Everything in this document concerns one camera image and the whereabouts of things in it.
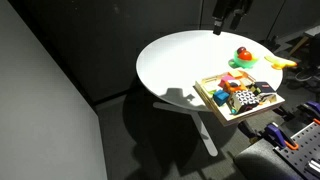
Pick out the orange toy fruit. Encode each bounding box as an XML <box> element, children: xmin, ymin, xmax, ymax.
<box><xmin>271</xmin><ymin>63</ymin><xmax>287</xmax><ymax>71</ymax></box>

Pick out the white table base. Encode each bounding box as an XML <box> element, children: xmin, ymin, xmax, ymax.
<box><xmin>153</xmin><ymin>101</ymin><xmax>219</xmax><ymax>158</ymax></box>

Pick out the black cube with red mark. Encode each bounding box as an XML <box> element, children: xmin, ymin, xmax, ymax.
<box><xmin>254</xmin><ymin>81</ymin><xmax>276</xmax><ymax>95</ymax></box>

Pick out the grey printed cube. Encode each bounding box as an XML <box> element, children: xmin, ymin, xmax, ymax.
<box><xmin>258</xmin><ymin>92</ymin><xmax>278</xmax><ymax>105</ymax></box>

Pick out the wooden stick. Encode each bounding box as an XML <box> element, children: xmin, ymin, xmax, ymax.
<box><xmin>288</xmin><ymin>34</ymin><xmax>310</xmax><ymax>56</ymax></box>

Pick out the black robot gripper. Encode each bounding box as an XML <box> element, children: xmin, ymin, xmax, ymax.
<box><xmin>212</xmin><ymin>0</ymin><xmax>253</xmax><ymax>36</ymax></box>

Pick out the yellow toy banana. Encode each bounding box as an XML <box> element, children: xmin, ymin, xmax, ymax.
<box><xmin>264</xmin><ymin>54</ymin><xmax>298</xmax><ymax>69</ymax></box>

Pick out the orange toy block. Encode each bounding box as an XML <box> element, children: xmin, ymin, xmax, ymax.
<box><xmin>223</xmin><ymin>79</ymin><xmax>248</xmax><ymax>95</ymax></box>

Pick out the black perforated mounting board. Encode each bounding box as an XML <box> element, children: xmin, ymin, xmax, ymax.
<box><xmin>273</xmin><ymin>121</ymin><xmax>320</xmax><ymax>180</ymax></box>

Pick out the pink toy block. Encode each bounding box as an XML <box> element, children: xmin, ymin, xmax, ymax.
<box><xmin>218</xmin><ymin>75</ymin><xmax>236</xmax><ymax>89</ymax></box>

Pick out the yellow flat block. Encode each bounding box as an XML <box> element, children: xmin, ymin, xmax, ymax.
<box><xmin>228</xmin><ymin>69</ymin><xmax>245</xmax><ymax>80</ymax></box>

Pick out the red toy fruit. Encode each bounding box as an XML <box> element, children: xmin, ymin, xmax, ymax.
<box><xmin>238</xmin><ymin>50</ymin><xmax>254</xmax><ymax>62</ymax></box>

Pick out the grey padded seat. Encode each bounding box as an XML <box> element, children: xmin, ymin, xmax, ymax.
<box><xmin>233</xmin><ymin>141</ymin><xmax>303</xmax><ymax>180</ymax></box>

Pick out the green plastic bowl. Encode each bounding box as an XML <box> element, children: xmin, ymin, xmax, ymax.
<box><xmin>228</xmin><ymin>49</ymin><xmax>259</xmax><ymax>70</ymax></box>

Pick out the purple clamp with orange tip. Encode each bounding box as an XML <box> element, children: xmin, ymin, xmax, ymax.
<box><xmin>264</xmin><ymin>122</ymin><xmax>300</xmax><ymax>151</ymax></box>
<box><xmin>297</xmin><ymin>100</ymin><xmax>320</xmax><ymax>126</ymax></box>

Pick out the black white patterned cube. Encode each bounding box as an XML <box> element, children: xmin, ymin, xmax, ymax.
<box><xmin>229</xmin><ymin>89</ymin><xmax>261</xmax><ymax>115</ymax></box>

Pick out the wooden toy tray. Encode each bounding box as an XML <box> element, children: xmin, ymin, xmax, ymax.
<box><xmin>193</xmin><ymin>69</ymin><xmax>286</xmax><ymax>127</ymax></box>

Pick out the blue cube block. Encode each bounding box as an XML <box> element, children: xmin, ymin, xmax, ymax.
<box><xmin>212</xmin><ymin>89</ymin><xmax>231</xmax><ymax>108</ymax></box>

